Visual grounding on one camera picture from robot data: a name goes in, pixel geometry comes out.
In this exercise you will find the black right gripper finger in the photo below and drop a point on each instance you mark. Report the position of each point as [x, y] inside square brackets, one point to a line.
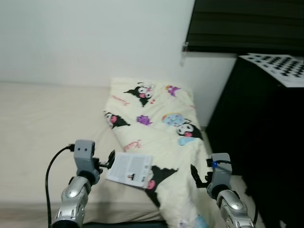
[194, 173]

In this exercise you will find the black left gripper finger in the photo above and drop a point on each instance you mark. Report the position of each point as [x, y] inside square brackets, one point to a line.
[112, 159]

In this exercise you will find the white paperback book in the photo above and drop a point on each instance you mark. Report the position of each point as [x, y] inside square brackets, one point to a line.
[130, 168]

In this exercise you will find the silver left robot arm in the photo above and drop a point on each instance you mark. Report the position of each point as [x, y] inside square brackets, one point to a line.
[76, 199]

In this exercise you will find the cream cartoon print blanket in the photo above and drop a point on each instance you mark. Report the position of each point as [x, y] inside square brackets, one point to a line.
[161, 137]

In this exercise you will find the black cabinet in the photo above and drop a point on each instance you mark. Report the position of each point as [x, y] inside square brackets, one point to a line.
[266, 152]

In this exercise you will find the cream sheeted mattress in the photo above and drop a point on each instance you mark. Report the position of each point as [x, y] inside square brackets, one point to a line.
[47, 123]

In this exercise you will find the white dotted calibration board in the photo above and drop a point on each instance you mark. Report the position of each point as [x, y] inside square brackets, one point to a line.
[280, 69]

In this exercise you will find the dark window blind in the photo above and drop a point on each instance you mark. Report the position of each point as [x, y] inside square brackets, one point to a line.
[247, 23]

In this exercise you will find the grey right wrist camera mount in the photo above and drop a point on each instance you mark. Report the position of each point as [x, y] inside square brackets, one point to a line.
[221, 178]

